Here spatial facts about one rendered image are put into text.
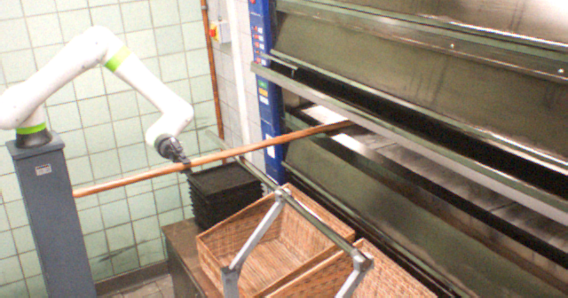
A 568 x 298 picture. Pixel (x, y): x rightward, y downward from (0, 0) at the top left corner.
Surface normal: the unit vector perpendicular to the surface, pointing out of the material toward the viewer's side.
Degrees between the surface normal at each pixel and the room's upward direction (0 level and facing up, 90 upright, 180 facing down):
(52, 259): 90
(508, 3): 70
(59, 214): 90
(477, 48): 90
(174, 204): 90
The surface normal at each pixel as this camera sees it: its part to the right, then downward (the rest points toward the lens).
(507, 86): -0.87, -0.10
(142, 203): 0.44, 0.29
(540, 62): -0.89, 0.23
